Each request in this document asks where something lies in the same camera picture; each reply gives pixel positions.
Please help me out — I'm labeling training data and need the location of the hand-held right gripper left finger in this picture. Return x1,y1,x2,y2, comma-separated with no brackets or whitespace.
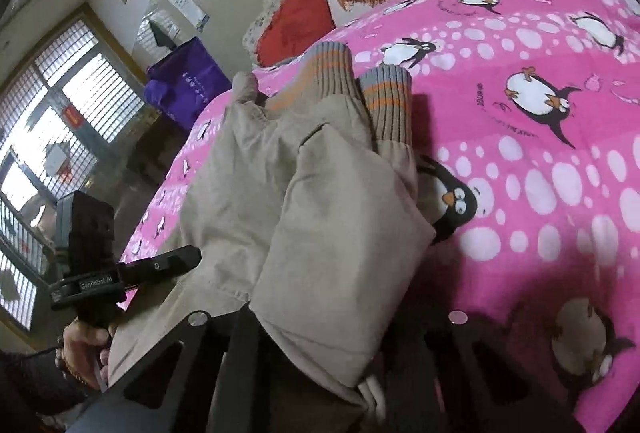
65,302,281,433

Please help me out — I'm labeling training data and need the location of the red pillow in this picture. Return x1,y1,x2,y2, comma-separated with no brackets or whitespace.
256,0,337,67

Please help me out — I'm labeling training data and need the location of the beige jacket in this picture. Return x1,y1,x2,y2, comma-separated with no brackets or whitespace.
106,40,439,433

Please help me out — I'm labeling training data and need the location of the pink penguin print blanket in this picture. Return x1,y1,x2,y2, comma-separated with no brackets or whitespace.
119,0,640,433

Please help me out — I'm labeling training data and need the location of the purple bag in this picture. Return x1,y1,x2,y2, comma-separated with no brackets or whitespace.
144,36,234,134

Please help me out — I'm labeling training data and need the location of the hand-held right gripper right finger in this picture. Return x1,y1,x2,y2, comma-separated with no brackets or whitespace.
377,310,587,433

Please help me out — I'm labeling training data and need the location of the white wall notice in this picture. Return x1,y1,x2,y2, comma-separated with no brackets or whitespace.
161,0,211,32

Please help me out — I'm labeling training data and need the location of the person's left forearm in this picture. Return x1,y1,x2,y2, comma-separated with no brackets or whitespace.
0,349,87,420

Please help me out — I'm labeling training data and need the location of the barred window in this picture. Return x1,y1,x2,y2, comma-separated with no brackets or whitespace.
0,2,162,340

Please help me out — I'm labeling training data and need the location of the dark bedside cabinet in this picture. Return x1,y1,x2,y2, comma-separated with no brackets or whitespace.
124,112,187,186

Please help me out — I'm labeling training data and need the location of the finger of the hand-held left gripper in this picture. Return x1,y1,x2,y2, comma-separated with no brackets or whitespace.
117,245,203,290

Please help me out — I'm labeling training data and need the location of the person's left hand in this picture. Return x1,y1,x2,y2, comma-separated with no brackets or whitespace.
56,317,119,390

